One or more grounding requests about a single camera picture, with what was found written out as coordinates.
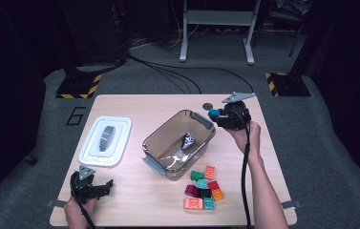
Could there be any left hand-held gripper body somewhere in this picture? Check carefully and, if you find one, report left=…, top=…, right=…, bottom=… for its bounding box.
left=70, top=165, right=105, bottom=204

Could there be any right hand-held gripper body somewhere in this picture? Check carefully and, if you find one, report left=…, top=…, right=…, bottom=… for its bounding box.
left=221, top=92, right=257, bottom=131

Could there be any black and white toy figure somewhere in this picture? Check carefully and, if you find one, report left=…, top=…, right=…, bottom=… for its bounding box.
left=180, top=132, right=196, bottom=151

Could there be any white lid with grey handle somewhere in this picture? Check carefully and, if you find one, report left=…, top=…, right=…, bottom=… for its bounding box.
left=77, top=114, right=133, bottom=168

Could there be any coral toy block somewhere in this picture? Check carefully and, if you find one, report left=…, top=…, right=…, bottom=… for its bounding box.
left=203, top=165, right=217, bottom=180

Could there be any transparent brown storage box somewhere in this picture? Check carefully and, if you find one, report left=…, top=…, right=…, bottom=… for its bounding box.
left=141, top=109, right=217, bottom=182

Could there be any green toy block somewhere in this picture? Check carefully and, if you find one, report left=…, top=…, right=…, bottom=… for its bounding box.
left=190, top=170, right=205, bottom=182

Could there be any black toy block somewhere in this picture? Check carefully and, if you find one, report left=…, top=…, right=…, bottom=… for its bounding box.
left=198, top=188, right=213, bottom=199

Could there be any orange toy block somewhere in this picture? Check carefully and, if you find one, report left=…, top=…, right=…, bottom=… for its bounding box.
left=211, top=188, right=225, bottom=202

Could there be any maroon toy block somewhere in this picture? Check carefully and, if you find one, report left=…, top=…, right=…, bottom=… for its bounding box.
left=184, top=184, right=200, bottom=198

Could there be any large pink toy block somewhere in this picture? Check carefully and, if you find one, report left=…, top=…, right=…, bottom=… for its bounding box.
left=183, top=197, right=204, bottom=211

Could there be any person's left hand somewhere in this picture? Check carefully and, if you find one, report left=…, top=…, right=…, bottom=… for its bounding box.
left=63, top=196, right=97, bottom=229

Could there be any person's right hand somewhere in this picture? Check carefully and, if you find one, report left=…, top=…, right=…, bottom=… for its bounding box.
left=225, top=121, right=262, bottom=157

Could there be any grey tape strip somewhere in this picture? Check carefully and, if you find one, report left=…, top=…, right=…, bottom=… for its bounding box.
left=47, top=199, right=69, bottom=209

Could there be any small dark floor object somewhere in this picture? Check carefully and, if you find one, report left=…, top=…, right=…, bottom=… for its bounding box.
left=24, top=155, right=39, bottom=166

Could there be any black base with yellow stripes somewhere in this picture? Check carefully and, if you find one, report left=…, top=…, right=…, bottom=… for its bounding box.
left=265, top=72, right=311, bottom=97
left=55, top=73, right=103, bottom=99

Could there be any white metal stand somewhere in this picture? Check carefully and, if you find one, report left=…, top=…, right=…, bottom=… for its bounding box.
left=179, top=0, right=262, bottom=66

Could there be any left hand-held gripper black cable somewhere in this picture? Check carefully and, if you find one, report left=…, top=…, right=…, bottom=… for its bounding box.
left=70, top=173, right=96, bottom=229

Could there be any hand-held gripper black cable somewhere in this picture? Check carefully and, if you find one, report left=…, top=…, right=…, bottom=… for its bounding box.
left=240, top=108, right=254, bottom=229
left=70, top=173, right=96, bottom=229

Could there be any black floor cable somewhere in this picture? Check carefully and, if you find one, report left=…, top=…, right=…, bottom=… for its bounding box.
left=142, top=61, right=202, bottom=95
left=126, top=53, right=255, bottom=94

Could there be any right hand-held gripper black cable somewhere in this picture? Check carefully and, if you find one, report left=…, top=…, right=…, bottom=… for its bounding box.
left=240, top=108, right=254, bottom=229

